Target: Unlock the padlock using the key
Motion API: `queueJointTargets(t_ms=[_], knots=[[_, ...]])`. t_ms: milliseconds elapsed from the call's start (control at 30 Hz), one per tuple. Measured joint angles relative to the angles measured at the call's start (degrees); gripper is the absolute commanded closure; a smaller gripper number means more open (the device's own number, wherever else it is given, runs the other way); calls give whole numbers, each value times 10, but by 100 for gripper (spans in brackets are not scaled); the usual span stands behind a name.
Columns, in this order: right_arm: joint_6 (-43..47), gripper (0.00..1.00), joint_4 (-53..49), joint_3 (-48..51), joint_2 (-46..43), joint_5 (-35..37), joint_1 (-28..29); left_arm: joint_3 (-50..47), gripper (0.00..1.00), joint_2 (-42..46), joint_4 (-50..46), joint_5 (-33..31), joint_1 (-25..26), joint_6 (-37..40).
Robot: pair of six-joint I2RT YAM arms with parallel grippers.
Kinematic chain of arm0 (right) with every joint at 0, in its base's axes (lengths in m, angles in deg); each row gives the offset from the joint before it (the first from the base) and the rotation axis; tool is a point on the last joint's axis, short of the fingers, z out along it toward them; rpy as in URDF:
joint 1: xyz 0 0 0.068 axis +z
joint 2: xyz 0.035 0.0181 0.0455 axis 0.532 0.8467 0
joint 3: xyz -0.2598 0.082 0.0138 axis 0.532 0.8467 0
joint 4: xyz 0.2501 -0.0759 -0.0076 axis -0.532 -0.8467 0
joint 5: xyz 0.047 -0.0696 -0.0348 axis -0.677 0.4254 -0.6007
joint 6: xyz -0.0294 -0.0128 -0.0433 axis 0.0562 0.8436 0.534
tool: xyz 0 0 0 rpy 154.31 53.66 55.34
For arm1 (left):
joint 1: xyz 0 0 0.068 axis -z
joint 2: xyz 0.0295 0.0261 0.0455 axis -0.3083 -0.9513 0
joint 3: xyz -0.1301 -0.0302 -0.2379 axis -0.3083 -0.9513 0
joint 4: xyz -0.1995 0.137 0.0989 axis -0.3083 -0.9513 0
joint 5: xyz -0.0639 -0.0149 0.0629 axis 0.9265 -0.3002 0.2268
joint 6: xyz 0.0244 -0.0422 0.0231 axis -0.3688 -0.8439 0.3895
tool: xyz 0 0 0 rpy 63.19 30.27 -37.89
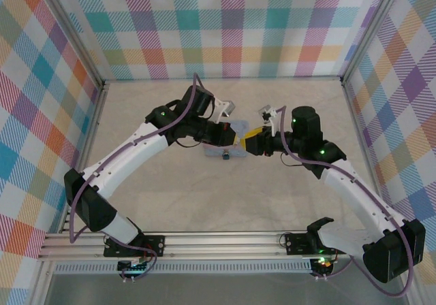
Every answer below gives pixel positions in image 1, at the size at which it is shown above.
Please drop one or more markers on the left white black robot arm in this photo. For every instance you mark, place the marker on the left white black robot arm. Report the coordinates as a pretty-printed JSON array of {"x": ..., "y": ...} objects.
[{"x": 136, "y": 148}]

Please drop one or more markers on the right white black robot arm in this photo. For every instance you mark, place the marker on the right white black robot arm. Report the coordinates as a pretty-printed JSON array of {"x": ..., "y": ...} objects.
[{"x": 357, "y": 189}]

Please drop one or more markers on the aluminium thin cross rail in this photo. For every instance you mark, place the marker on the aluminium thin cross rail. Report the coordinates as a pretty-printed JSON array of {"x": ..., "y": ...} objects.
[{"x": 221, "y": 78}]

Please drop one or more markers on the aluminium mounting rail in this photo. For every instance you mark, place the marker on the aluminium mounting rail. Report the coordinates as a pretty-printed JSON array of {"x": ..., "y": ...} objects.
[{"x": 221, "y": 247}]

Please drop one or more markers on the aluminium frame post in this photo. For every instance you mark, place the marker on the aluminium frame post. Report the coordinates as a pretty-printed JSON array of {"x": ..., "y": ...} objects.
[
  {"x": 75, "y": 34},
  {"x": 370, "y": 29}
]

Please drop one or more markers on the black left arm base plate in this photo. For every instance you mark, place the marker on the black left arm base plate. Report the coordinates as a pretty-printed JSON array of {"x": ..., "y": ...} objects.
[{"x": 153, "y": 245}]

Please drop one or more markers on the clear plastic zip bag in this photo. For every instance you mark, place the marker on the clear plastic zip bag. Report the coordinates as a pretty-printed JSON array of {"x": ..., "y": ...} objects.
[{"x": 242, "y": 125}]

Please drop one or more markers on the aluminium side rail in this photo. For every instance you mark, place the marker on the aluminium side rail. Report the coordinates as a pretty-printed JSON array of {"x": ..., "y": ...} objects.
[
  {"x": 358, "y": 131},
  {"x": 92, "y": 131}
]

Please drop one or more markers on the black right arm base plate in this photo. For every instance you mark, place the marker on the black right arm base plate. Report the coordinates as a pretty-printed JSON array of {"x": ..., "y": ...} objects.
[{"x": 296, "y": 243}]

